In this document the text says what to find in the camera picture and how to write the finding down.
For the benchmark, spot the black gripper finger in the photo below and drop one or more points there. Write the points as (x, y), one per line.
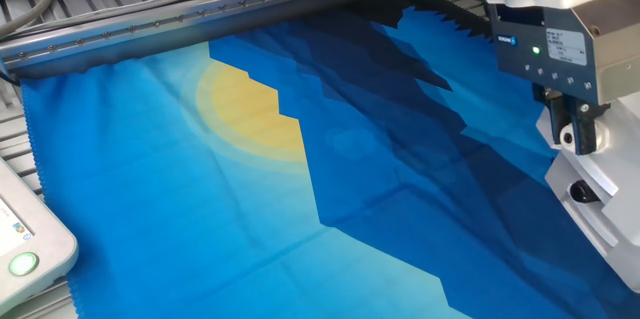
(586, 129)
(555, 114)

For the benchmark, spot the grey Schunk gripper body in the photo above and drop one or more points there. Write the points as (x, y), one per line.
(550, 59)

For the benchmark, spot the white drawer with black knob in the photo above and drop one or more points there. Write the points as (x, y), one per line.
(582, 191)

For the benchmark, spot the white plastic drawer cabinet housing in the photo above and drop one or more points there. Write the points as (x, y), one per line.
(632, 274)

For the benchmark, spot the blue mountain sun print cloth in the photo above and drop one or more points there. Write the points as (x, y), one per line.
(150, 184)

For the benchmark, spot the white teach pendant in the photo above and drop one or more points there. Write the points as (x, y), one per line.
(45, 239)

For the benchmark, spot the bolted aluminium rail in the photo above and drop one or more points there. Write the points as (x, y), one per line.
(200, 24)

